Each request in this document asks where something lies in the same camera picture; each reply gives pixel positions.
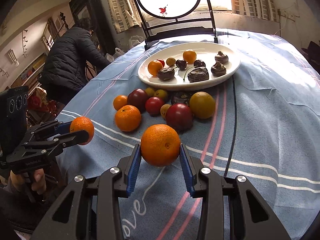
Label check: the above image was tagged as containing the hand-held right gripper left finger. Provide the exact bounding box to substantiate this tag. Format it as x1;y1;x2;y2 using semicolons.
30;144;142;240

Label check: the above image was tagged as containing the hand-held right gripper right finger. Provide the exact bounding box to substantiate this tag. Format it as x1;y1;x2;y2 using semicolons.
179;144;292;240

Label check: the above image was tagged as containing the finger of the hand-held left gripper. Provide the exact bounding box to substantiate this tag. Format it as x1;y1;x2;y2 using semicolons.
27;120;73;138
24;131;90;153

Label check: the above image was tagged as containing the large orange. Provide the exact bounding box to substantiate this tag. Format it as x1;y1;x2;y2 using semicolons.
141;124;181;167

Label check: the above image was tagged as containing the dark wrinkled passion fruit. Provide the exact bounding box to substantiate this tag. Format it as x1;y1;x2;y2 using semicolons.
171;91;195;106
157;67;175;81
187;67;209;83

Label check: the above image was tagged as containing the small orange kumquat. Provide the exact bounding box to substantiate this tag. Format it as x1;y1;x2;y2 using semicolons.
113;95;128;111
148;60;163;76
183;50;197;64

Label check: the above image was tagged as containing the dark water chestnut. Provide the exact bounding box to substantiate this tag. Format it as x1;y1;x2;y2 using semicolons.
211;61;227;77
214;51;229;65

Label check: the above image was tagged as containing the white round plate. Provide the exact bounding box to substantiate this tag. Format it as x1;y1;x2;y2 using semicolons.
138;42;241;91

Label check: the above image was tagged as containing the person's left forearm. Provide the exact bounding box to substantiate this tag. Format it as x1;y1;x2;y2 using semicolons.
0;187;63;240

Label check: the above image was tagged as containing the person's left hand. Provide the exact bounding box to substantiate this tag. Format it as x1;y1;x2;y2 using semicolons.
10;168;47;196

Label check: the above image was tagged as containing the wooden bookshelf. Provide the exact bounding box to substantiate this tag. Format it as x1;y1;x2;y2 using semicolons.
10;55;48;88

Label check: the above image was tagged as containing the dark red plum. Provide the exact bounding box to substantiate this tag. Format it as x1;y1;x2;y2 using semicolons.
165;103;194;132
127;89;148;112

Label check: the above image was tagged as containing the yellow green plum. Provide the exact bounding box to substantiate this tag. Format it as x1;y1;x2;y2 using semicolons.
189;92;216;119

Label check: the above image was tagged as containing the bright red plum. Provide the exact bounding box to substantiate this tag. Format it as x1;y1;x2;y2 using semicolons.
145;97;165;116

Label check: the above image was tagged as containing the white plastic bag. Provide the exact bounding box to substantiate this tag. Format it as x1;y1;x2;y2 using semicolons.
129;35;146;48
105;47;125;62

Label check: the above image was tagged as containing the blue striped tablecloth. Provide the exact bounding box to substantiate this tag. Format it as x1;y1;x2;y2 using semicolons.
57;27;320;240

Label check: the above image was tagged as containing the black coat stand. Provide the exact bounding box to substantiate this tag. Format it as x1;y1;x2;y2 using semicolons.
59;11;68;34

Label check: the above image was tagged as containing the dark framed picture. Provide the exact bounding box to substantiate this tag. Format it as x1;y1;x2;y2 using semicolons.
69;0;117;55

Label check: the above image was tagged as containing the round bird screen ornament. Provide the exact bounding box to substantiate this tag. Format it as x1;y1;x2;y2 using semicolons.
125;0;219;50

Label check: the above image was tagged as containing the black hat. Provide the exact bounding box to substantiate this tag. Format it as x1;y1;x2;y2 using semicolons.
301;41;320;60

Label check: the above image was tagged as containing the thin black cable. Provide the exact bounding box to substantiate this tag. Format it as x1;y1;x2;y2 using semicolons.
224;76;237;177

